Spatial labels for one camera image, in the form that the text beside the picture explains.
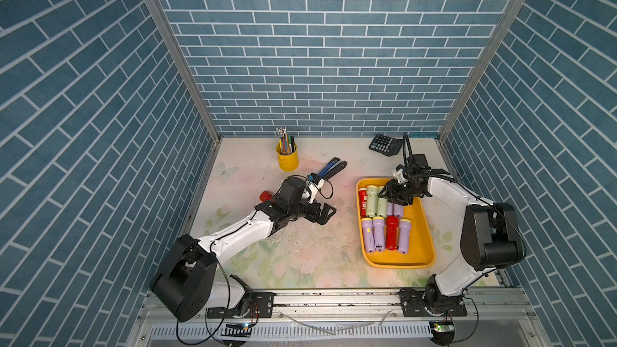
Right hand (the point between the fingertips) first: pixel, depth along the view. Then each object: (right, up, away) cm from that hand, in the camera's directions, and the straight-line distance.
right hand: (386, 196), depth 92 cm
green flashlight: (-6, -2, -1) cm, 6 cm away
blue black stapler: (-21, +10, +15) cm, 28 cm away
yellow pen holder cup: (-40, +13, +11) cm, 43 cm away
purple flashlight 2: (+5, -5, -1) cm, 7 cm away
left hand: (-22, -2, -10) cm, 24 cm away
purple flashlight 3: (-8, -12, -7) cm, 16 cm away
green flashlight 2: (-2, -4, -2) cm, 4 cm away
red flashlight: (+1, -11, -4) cm, 12 cm away
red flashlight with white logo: (-9, -2, +2) cm, 9 cm away
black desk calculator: (+6, +21, +24) cm, 32 cm away
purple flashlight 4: (-4, -13, -6) cm, 15 cm away
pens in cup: (-40, +21, +10) cm, 47 cm away
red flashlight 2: (-48, -1, +4) cm, 48 cm away
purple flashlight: (+1, -5, -1) cm, 5 cm away
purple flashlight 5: (+5, -13, -7) cm, 15 cm away
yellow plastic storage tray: (+10, -19, -8) cm, 23 cm away
